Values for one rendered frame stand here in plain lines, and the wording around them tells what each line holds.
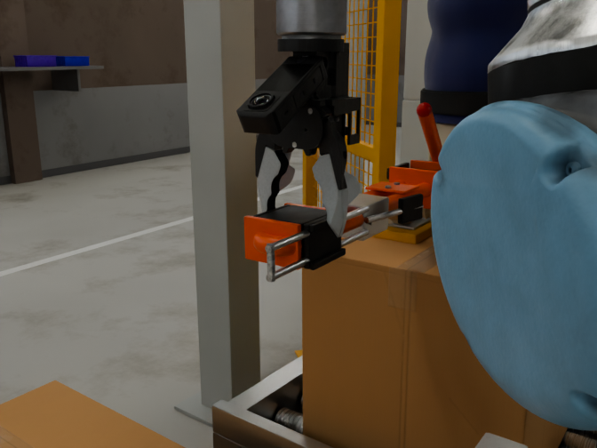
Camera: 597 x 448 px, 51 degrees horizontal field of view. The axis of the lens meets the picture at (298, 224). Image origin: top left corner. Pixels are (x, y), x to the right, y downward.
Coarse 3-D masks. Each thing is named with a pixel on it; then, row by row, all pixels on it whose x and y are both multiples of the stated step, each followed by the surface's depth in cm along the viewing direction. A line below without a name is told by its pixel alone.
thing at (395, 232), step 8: (392, 224) 116; (408, 224) 116; (416, 224) 116; (424, 224) 117; (384, 232) 115; (392, 232) 114; (400, 232) 113; (408, 232) 113; (416, 232) 113; (424, 232) 114; (400, 240) 113; (408, 240) 112; (416, 240) 112
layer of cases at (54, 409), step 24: (48, 384) 145; (0, 408) 135; (24, 408) 135; (48, 408) 135; (72, 408) 135; (96, 408) 135; (0, 432) 126; (24, 432) 126; (48, 432) 126; (72, 432) 126; (96, 432) 126; (120, 432) 126; (144, 432) 126
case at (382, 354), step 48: (384, 240) 114; (432, 240) 114; (336, 288) 107; (384, 288) 102; (432, 288) 97; (336, 336) 110; (384, 336) 104; (432, 336) 99; (336, 384) 112; (384, 384) 106; (432, 384) 101; (480, 384) 96; (336, 432) 114; (384, 432) 108; (432, 432) 103; (480, 432) 98; (528, 432) 95
